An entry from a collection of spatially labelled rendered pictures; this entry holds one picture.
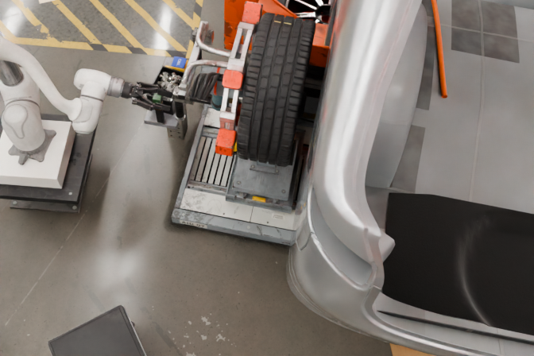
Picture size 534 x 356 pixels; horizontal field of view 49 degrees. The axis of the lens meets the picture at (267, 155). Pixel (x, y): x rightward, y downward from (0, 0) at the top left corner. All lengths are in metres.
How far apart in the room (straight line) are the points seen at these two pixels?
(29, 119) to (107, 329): 1.02
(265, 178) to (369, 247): 1.63
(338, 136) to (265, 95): 0.79
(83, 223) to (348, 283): 1.93
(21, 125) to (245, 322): 1.44
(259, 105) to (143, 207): 1.21
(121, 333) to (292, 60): 1.38
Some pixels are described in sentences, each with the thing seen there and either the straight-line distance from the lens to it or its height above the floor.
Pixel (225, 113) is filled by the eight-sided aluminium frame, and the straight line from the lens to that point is 2.42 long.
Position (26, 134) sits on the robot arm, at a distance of 2.95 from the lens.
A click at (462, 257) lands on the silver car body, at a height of 0.89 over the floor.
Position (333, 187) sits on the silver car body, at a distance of 1.54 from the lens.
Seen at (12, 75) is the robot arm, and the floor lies 0.77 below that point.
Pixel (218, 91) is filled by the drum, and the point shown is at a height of 0.86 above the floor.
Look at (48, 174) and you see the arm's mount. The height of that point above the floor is 0.40.
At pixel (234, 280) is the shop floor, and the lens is 3.14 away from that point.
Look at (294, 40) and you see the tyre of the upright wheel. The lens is 2.41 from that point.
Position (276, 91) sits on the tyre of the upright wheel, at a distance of 2.33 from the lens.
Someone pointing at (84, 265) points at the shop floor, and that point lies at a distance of 3.24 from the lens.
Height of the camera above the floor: 2.98
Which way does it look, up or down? 60 degrees down
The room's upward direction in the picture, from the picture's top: 8 degrees clockwise
